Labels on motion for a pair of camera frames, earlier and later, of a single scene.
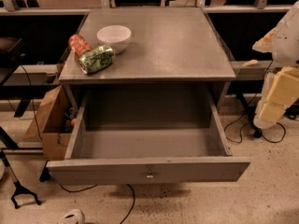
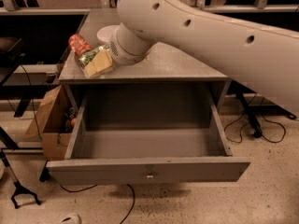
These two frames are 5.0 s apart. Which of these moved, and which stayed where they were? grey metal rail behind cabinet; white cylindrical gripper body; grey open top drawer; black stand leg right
Moved: white cylindrical gripper body
Stayed: black stand leg right; grey metal rail behind cabinet; grey open top drawer
